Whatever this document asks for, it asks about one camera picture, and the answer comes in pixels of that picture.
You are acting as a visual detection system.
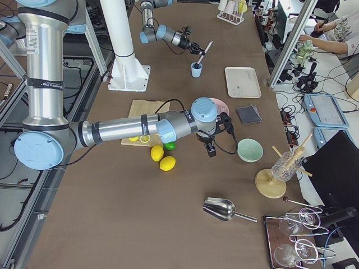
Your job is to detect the cream rabbit tray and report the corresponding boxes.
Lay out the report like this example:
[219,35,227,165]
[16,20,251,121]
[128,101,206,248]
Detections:
[224,67,261,99]

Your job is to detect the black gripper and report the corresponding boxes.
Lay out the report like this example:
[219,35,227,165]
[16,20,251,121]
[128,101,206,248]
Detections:
[196,130,216,157]
[177,33,203,55]

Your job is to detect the mint green bowl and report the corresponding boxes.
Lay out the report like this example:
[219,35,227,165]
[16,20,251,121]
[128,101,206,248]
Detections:
[237,138,264,163]

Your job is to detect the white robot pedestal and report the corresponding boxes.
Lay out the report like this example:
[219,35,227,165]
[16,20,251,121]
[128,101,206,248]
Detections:
[100,0,150,92]

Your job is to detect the clear glass on stand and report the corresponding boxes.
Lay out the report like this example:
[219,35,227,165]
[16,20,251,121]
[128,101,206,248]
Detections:
[271,151,302,182]

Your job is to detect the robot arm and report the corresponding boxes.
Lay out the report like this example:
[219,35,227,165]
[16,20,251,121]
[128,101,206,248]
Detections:
[139,0,205,55]

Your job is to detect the white cup on rack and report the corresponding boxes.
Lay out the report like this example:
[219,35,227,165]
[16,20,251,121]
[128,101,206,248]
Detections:
[218,0,227,11]

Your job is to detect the wooden cup tree stand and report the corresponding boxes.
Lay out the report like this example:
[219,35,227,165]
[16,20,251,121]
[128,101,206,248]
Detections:
[255,133,312,198]

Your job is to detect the lemon half slice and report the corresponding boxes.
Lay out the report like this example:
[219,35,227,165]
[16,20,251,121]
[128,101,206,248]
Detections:
[128,136,140,142]
[139,135,151,143]

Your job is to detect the metal ice scoop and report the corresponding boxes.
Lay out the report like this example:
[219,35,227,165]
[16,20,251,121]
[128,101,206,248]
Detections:
[202,197,257,222]

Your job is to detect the yellow cup on rack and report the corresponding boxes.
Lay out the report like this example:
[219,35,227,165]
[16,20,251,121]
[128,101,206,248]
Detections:
[238,0,247,13]

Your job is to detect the person in white shirt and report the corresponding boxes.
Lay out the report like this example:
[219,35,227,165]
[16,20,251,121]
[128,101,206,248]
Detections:
[298,11,358,59]

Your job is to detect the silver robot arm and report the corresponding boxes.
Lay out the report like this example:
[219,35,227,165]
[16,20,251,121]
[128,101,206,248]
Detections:
[14,1,219,170]

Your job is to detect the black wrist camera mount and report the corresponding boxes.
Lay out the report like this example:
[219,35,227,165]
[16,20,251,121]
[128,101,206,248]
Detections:
[215,112,234,135]

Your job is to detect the long bar spoon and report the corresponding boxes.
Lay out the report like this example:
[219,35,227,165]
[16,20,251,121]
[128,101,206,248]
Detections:
[282,196,322,210]

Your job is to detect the pink bowl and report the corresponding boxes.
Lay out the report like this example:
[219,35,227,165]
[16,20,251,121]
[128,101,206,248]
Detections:
[210,98,229,115]

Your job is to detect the glass holder tray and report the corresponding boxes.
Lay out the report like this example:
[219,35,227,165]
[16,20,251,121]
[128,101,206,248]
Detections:
[264,207,336,268]

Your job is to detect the black monitor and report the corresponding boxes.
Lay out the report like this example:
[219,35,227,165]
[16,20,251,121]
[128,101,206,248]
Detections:
[303,131,358,208]

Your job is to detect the aluminium frame post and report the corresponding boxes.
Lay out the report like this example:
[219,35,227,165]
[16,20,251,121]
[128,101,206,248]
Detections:
[268,0,317,90]

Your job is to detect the yellow lemon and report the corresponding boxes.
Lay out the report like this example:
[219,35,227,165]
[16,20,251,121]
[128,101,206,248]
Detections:
[159,156,176,171]
[150,145,164,162]

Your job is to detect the pink cup on rack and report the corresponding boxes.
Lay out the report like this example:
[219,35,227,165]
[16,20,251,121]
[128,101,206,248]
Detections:
[223,0,238,15]

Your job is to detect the light blue plastic cup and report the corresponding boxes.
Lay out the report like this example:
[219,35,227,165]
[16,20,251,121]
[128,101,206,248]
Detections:
[191,62,202,78]

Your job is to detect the steel muddler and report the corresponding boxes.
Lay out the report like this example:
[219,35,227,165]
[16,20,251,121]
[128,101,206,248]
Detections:
[194,40,213,69]

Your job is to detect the grey folded cloth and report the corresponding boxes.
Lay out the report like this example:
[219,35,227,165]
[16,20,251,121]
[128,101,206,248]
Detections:
[236,105,262,124]

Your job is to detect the green lime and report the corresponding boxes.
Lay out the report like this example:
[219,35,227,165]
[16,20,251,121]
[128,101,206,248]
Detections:
[163,142,177,151]

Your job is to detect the blue teach pendant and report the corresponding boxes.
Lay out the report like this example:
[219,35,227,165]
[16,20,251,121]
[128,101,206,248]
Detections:
[314,127,341,149]
[303,94,349,129]

